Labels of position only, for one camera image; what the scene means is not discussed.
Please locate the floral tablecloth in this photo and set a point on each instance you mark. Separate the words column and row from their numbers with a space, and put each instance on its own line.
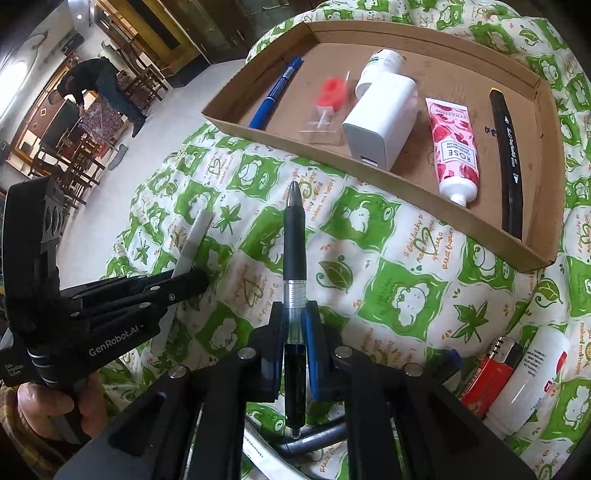
column 104, row 120

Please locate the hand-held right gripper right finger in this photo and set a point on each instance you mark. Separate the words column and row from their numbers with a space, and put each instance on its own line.
column 315, row 355

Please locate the black marker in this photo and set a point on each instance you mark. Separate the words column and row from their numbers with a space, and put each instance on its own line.
column 508, row 161

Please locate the grey pen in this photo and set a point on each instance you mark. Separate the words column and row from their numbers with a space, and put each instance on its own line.
column 318, row 436

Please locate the white pen with black print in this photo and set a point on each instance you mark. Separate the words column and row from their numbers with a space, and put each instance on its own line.
column 263, row 454

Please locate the red lighter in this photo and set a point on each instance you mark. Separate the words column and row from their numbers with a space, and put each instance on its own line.
column 485, row 383

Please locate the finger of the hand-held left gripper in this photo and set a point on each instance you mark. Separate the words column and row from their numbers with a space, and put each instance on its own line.
column 152, row 286
column 134, row 316

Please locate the person's left hand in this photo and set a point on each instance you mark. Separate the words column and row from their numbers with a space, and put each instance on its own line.
column 46, row 406

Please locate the blue pen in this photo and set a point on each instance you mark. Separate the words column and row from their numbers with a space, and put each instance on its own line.
column 455, row 360

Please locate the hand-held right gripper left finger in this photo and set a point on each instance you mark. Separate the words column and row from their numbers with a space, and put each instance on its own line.
column 276, row 355

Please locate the blue marker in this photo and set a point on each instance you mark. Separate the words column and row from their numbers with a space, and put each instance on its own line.
column 277, row 92

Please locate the small white bottle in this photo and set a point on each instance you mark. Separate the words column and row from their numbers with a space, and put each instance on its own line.
column 383, row 64

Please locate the white charger adapter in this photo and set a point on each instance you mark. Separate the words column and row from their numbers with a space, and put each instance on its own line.
column 378, row 120

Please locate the cardboard tray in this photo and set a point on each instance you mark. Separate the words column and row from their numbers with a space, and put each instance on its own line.
column 461, row 78

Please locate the green printed blanket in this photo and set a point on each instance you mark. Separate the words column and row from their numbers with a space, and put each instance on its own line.
column 392, row 295

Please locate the rose print hand cream tube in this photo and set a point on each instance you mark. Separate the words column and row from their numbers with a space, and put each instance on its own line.
column 452, row 147

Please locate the wooden chair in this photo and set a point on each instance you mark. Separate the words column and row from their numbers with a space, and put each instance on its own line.
column 147, row 78
column 78, row 170

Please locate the red candle in clear packet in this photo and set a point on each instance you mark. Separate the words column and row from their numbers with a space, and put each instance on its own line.
column 332, row 94

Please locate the white bottle with red label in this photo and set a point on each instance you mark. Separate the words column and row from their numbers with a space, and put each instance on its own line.
column 531, row 383

